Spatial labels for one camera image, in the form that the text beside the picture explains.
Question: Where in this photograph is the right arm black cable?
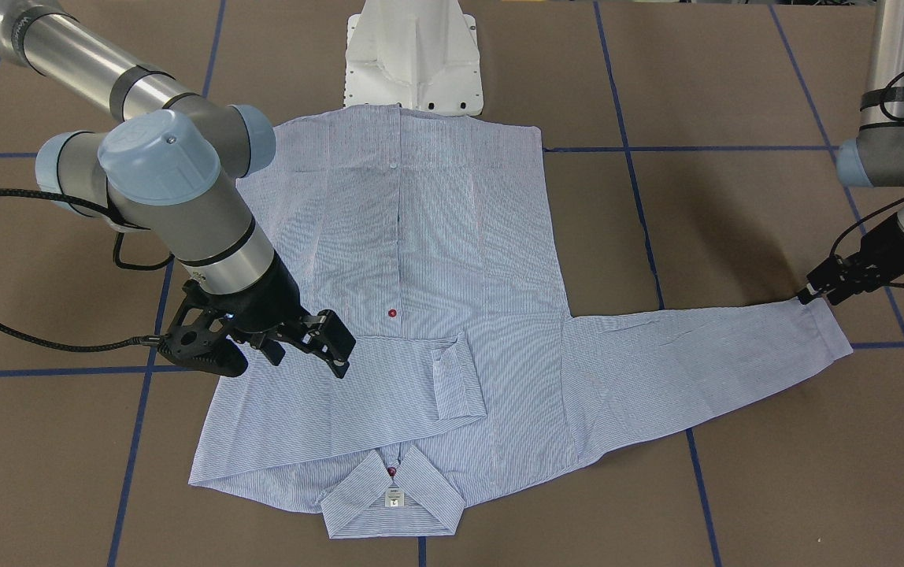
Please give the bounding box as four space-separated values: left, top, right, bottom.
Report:
0 187 177 352

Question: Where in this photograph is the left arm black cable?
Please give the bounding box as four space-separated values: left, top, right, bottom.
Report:
828 67 904 261

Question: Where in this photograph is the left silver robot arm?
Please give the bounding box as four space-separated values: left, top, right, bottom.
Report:
798 1 904 305

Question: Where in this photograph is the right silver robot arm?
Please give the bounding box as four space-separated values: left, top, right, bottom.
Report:
0 1 356 378

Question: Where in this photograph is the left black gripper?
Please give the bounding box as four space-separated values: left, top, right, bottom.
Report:
795 217 904 306

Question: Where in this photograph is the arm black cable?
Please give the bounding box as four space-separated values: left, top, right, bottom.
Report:
0 187 177 352
828 67 904 261

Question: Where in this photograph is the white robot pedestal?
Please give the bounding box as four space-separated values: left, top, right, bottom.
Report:
342 1 485 117

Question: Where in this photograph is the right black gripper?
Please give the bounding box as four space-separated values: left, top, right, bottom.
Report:
184 254 356 380

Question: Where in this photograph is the light blue striped shirt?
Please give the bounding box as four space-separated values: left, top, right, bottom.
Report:
188 106 852 539

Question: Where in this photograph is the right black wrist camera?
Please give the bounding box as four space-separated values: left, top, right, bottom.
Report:
156 288 248 378

